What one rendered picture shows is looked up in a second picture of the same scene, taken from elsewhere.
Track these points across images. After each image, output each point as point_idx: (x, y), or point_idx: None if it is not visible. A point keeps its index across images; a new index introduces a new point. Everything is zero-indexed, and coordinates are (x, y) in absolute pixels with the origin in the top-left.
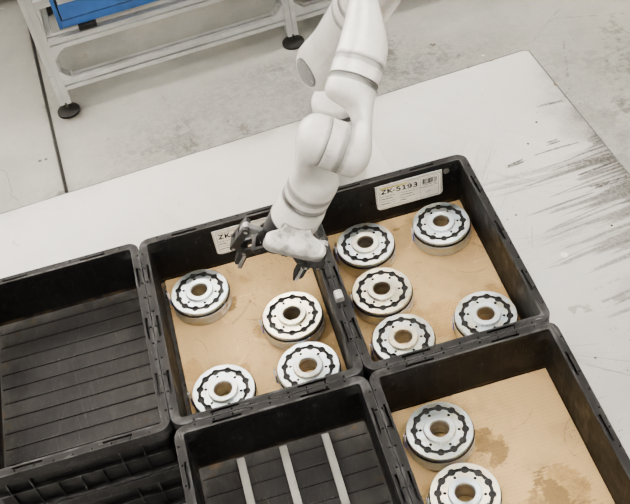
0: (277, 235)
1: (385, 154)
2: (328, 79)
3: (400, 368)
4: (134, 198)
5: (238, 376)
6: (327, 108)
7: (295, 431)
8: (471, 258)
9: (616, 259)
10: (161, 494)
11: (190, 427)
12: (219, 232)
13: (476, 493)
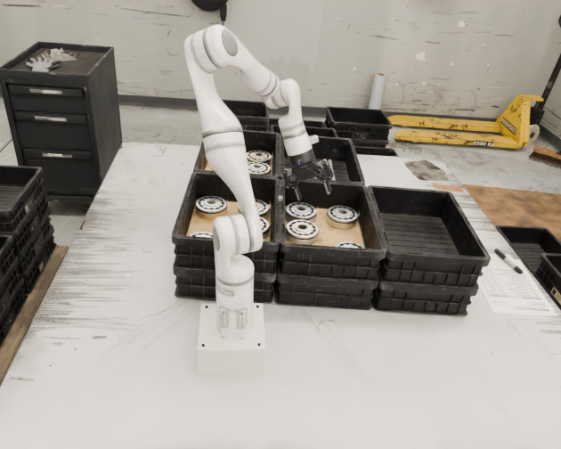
0: (312, 136)
1: (182, 381)
2: (277, 78)
3: (265, 175)
4: (403, 419)
5: (334, 215)
6: (245, 257)
7: None
8: None
9: (105, 264)
10: None
11: (358, 183)
12: None
13: (253, 165)
